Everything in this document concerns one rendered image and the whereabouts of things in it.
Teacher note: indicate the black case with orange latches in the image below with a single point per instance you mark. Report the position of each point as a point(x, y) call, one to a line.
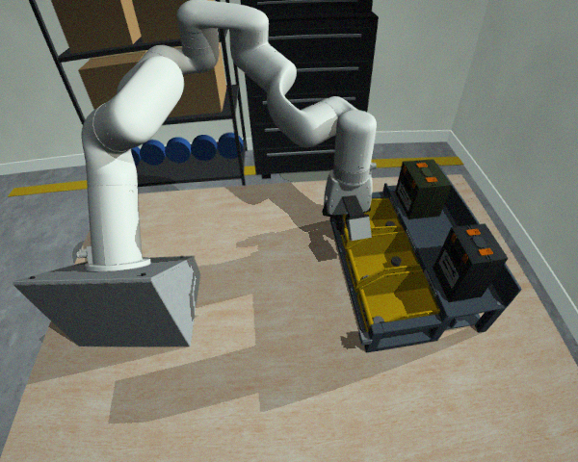
point(468, 262)

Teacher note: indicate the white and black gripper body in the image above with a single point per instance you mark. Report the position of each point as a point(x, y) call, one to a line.
point(335, 189)

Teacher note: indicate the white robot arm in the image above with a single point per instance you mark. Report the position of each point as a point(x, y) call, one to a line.
point(134, 115)

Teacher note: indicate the dark grey bin shelf rack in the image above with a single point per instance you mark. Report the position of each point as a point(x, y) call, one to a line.
point(429, 235)

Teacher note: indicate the dark green case with orange latches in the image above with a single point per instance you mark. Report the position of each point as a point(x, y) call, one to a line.
point(422, 189)

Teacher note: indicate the yellow bin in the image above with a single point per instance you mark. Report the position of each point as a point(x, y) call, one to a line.
point(372, 256)
point(381, 212)
point(397, 296)

